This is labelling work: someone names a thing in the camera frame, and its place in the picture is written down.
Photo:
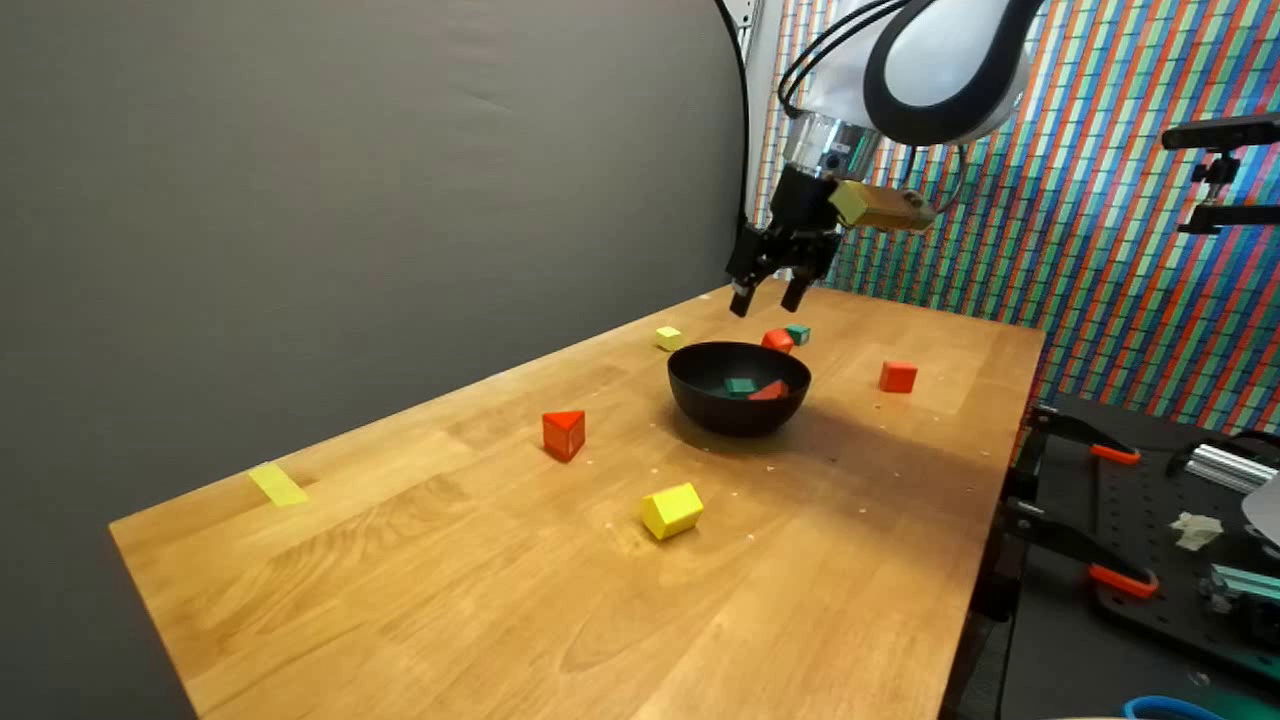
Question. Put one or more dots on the red rounded block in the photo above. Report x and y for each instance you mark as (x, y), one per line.
(778, 343)

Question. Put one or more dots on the red cube block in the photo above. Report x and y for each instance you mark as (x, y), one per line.
(898, 379)

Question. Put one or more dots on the small yellow block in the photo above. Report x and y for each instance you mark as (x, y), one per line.
(671, 336)

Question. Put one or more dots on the yellow tape strip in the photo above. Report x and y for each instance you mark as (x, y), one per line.
(278, 487)

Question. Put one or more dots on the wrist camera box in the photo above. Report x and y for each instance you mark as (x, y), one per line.
(868, 206)

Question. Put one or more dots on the red triangular block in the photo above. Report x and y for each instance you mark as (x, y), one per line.
(565, 432)

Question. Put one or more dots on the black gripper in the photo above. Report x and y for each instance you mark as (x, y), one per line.
(803, 239)

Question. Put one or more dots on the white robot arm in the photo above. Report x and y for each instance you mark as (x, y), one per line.
(888, 71)

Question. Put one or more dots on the large yellow block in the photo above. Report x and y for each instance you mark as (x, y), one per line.
(671, 510)

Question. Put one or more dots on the black orange clamp near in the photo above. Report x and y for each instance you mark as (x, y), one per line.
(1104, 565)

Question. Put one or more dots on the black orange clamp far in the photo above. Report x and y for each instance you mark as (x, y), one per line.
(1050, 421)

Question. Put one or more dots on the black perforated board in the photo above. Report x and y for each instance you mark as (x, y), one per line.
(1179, 516)

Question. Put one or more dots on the black bowl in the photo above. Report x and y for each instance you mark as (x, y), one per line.
(698, 381)

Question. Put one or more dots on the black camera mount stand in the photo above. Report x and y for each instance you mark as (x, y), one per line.
(1222, 139)

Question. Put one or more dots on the black orange clamp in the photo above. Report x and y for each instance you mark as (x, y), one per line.
(1104, 565)
(1050, 421)

